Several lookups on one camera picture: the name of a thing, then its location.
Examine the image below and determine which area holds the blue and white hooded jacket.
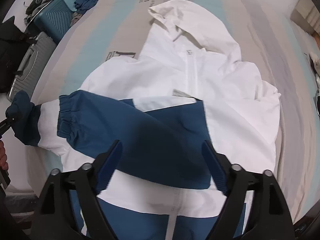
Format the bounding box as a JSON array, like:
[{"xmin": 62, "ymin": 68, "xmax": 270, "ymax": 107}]
[{"xmin": 5, "ymin": 0, "xmax": 280, "ymax": 239}]

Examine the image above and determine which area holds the person's left hand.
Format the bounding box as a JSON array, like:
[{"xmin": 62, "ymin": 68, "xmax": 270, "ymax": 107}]
[{"xmin": 0, "ymin": 140, "xmax": 9, "ymax": 171}]

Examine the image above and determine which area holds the black bag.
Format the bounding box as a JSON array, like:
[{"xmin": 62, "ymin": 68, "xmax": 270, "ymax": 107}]
[{"xmin": 0, "ymin": 16, "xmax": 34, "ymax": 93}]

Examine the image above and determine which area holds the grey hard-shell suitcase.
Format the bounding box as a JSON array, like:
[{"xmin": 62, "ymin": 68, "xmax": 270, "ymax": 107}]
[{"xmin": 7, "ymin": 31, "xmax": 56, "ymax": 102}]

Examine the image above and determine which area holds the teal hard-shell suitcase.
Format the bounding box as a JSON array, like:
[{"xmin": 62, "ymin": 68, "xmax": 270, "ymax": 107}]
[{"xmin": 32, "ymin": 0, "xmax": 73, "ymax": 44}]

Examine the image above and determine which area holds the striped pastel bed sheet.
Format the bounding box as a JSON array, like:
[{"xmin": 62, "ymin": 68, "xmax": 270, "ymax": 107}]
[{"xmin": 32, "ymin": 0, "xmax": 319, "ymax": 221}]

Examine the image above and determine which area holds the white and black garment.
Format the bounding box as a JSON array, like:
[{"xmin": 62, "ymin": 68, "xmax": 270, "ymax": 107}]
[{"xmin": 309, "ymin": 53, "xmax": 320, "ymax": 96}]

